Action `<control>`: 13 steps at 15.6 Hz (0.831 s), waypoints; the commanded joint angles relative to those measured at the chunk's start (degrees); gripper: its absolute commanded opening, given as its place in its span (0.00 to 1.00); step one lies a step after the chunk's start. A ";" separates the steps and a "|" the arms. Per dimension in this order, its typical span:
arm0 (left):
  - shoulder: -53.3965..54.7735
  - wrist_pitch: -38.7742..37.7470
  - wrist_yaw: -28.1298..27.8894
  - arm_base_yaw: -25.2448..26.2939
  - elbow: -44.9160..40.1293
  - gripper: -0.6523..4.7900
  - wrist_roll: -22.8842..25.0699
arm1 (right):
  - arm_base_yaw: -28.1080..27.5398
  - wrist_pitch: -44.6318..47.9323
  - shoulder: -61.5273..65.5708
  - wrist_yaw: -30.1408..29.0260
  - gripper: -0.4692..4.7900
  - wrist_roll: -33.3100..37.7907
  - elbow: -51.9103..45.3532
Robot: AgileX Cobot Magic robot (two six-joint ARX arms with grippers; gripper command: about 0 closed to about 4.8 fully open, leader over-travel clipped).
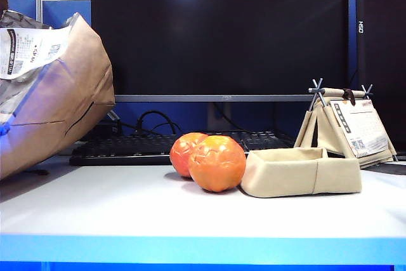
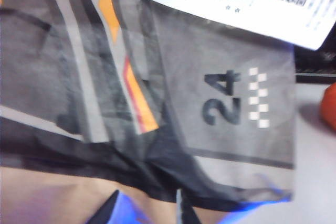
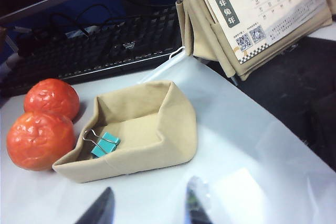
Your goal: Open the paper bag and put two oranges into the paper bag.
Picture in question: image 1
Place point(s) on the long white printed receipt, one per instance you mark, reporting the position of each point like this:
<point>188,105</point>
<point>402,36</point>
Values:
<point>25,52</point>

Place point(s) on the beige fabric tray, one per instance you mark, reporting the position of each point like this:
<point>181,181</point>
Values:
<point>285,179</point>

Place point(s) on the black computer keyboard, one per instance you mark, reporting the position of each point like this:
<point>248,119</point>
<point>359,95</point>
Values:
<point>127,150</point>

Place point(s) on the grey monitor stand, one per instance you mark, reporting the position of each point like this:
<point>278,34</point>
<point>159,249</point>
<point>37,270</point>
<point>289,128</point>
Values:
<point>214,118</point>

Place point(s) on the brown printed paper bag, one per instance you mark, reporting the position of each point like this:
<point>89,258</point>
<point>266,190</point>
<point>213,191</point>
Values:
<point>63,109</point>

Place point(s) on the black HSD computer monitor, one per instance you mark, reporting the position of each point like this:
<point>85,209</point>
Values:
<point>383,45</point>

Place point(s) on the beige fabric calendar stand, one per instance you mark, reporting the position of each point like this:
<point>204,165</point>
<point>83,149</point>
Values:
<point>330,131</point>

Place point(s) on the white desk calendar card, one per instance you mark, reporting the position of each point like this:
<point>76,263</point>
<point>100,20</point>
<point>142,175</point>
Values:
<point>364,125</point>

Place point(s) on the large black computer monitor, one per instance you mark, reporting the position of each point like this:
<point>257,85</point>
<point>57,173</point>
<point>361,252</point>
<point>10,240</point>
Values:
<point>222,30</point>

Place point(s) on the large orange fruit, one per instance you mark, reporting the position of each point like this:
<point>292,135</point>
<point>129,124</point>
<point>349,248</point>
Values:
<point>217,166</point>

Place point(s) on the reddish orange fruit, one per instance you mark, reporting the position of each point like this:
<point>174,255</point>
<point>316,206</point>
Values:
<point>180,156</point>

